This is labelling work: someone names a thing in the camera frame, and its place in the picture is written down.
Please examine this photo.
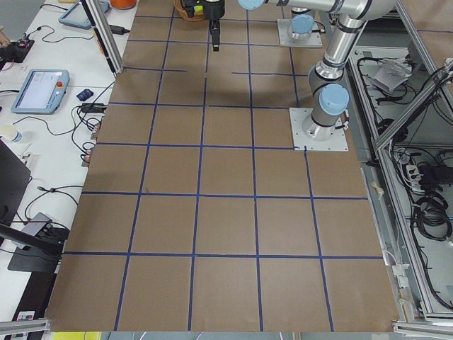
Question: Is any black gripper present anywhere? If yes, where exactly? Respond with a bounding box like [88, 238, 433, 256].
[202, 0, 225, 52]

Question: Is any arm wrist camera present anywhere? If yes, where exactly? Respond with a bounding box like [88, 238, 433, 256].
[180, 0, 197, 18]

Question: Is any white paper cup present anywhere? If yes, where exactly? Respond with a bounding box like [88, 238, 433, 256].
[0, 124, 22, 142]

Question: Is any aluminium frame post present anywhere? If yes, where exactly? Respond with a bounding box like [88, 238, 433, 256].
[81, 0, 124, 74]

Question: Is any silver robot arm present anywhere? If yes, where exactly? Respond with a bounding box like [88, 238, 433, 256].
[269, 0, 396, 141]
[288, 6, 316, 40]

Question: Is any teach pendant tablet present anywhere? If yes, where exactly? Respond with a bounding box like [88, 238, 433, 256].
[11, 69, 70, 115]
[58, 1, 110, 30]

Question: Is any black monitor with stand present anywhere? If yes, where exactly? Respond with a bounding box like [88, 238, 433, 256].
[1, 143, 69, 273]

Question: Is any far teach pendant tablet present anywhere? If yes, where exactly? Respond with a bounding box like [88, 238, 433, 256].
[58, 1, 110, 30]

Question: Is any near teach pendant tablet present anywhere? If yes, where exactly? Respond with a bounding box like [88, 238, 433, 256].
[11, 69, 70, 115]

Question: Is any dark blue pouch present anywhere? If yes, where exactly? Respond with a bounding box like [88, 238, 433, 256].
[76, 89, 93, 102]

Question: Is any black power adapter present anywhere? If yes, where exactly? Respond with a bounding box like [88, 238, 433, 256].
[80, 103, 107, 114]

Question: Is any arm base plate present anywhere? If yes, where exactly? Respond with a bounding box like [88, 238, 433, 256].
[277, 19, 323, 48]
[289, 108, 349, 152]

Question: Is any orange bucket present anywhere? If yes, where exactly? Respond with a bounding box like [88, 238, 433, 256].
[110, 0, 137, 10]

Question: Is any grey usb hub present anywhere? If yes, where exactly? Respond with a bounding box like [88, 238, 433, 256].
[22, 212, 52, 236]

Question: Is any wicker basket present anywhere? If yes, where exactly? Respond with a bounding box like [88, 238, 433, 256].
[174, 0, 212, 22]

